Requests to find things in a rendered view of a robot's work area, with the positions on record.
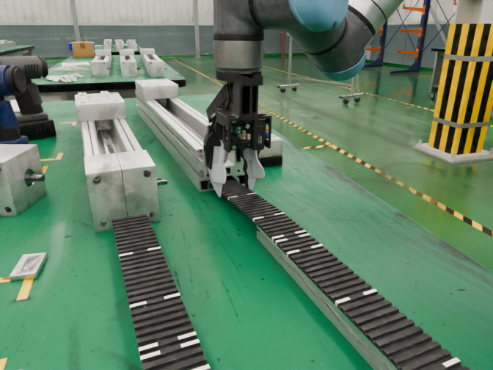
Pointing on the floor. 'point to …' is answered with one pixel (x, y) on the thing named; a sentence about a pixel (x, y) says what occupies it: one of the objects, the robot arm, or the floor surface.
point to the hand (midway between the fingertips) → (232, 186)
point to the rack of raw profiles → (408, 36)
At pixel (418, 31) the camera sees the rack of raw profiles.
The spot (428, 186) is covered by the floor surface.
